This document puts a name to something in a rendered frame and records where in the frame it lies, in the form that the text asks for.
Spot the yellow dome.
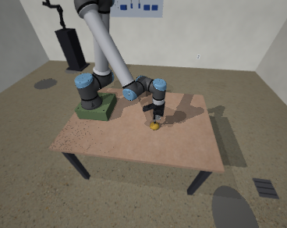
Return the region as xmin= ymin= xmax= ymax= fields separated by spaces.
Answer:
xmin=150 ymin=121 xmax=159 ymax=130

